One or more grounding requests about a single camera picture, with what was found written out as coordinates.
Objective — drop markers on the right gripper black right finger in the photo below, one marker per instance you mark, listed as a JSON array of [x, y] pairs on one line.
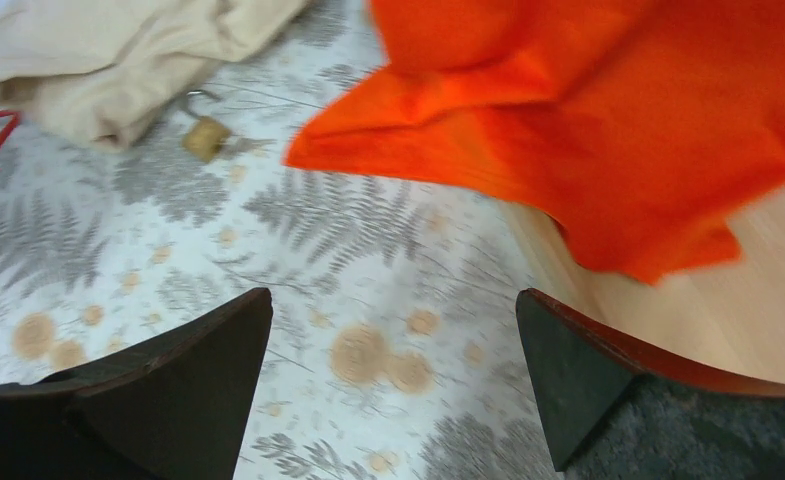
[[615, 407]]

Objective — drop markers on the floral patterned table mat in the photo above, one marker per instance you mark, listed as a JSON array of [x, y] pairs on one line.
[[394, 351]]

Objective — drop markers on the beige folded cloth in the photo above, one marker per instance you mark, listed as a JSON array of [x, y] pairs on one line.
[[98, 73]]

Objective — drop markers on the brass padlock near cloth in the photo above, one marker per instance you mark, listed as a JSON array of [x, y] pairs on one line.
[[206, 138]]

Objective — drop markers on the keys on brass padlock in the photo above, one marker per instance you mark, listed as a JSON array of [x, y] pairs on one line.
[[241, 145]]

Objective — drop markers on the orange t-shirt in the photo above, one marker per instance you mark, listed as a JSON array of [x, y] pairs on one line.
[[640, 127]]

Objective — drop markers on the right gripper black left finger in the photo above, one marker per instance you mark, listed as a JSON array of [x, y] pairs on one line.
[[175, 406]]

